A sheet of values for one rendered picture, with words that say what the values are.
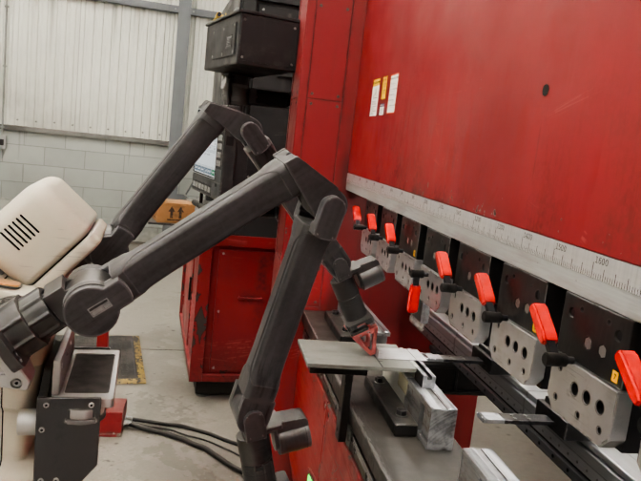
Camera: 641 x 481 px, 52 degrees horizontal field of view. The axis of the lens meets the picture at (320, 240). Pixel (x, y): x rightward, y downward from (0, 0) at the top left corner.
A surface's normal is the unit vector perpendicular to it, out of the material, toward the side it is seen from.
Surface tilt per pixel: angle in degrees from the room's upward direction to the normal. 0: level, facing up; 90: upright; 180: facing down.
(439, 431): 90
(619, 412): 90
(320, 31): 90
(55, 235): 90
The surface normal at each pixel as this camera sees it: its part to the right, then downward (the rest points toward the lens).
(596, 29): -0.98, -0.08
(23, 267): 0.25, 0.17
